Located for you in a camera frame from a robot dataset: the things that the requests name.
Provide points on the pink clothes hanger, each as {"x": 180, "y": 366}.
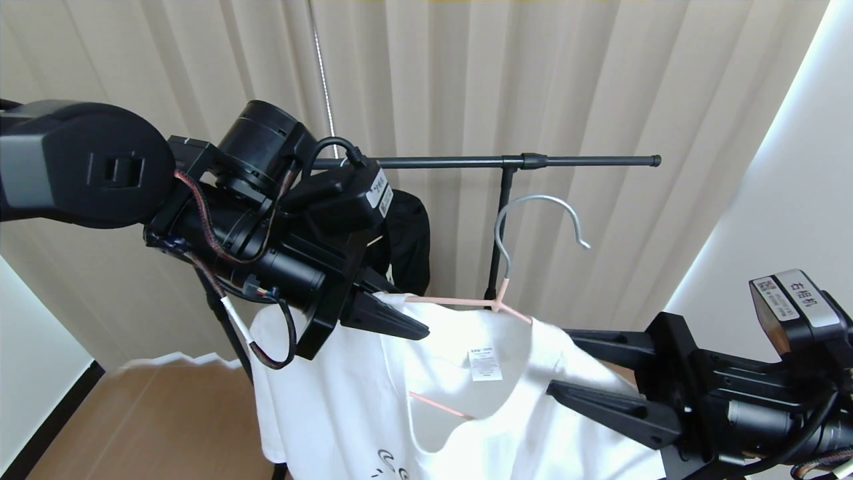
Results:
{"x": 498, "y": 233}

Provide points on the white garment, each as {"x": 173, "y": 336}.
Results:
{"x": 333, "y": 400}

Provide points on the black clothes rack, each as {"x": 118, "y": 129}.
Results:
{"x": 566, "y": 160}

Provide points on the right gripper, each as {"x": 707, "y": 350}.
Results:
{"x": 733, "y": 413}

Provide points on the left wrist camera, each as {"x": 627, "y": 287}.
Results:
{"x": 346, "y": 193}

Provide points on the beige curtain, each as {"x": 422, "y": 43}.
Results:
{"x": 600, "y": 73}

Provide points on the black shorts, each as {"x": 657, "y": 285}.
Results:
{"x": 410, "y": 246}

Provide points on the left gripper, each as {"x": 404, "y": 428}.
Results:
{"x": 293, "y": 273}

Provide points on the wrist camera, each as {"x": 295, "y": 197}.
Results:
{"x": 346, "y": 193}
{"x": 806, "y": 313}

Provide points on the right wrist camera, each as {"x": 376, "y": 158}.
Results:
{"x": 806, "y": 313}

